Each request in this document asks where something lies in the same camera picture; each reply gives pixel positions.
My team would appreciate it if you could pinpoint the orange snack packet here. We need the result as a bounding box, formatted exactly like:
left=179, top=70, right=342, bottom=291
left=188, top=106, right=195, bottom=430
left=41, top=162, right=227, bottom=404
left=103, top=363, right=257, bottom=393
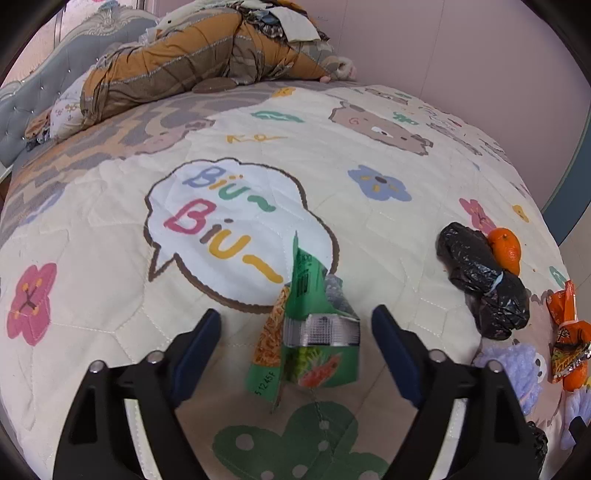
left=546, top=279, right=591, bottom=393

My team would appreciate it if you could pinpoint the grey tufted headboard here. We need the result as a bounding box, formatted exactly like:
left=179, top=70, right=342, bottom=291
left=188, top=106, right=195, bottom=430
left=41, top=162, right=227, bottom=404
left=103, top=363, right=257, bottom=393
left=0, top=9, right=160, bottom=169

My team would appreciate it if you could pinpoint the pile of clothes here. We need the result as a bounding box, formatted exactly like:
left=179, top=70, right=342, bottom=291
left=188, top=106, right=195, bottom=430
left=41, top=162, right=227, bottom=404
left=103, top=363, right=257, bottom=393
left=152, top=0, right=331, bottom=44

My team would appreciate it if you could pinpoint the orange brown patchwork quilt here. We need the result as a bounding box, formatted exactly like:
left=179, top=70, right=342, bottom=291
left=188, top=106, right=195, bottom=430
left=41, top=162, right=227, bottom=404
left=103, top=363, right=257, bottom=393
left=78, top=7, right=340, bottom=127

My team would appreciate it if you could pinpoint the black plastic bag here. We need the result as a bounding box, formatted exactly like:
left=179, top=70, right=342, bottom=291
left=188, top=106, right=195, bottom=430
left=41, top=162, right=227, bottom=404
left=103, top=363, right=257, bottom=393
left=436, top=222, right=531, bottom=341

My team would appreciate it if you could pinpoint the tangerine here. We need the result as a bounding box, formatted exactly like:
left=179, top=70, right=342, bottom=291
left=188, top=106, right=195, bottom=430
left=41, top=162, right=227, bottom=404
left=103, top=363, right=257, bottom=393
left=487, top=227, right=522, bottom=277

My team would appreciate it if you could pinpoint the pink white plush toy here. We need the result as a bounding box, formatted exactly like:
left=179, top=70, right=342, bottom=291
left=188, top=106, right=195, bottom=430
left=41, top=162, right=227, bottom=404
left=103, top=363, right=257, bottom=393
left=318, top=55, right=358, bottom=84

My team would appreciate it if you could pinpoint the floral pillow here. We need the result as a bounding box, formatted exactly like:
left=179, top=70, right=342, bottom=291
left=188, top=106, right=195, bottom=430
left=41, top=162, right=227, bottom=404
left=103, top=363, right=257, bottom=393
left=23, top=76, right=100, bottom=141

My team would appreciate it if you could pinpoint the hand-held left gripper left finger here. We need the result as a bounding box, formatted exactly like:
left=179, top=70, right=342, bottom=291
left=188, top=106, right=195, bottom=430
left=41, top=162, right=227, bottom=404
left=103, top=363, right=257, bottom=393
left=53, top=308, right=222, bottom=480

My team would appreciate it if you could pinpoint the green snack packet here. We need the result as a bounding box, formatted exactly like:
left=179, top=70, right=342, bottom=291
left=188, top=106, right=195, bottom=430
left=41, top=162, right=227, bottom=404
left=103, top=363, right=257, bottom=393
left=247, top=231, right=362, bottom=411

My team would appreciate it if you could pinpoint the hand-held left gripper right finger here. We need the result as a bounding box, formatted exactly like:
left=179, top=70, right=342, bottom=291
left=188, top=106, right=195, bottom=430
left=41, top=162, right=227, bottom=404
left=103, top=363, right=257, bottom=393
left=372, top=305, right=541, bottom=480

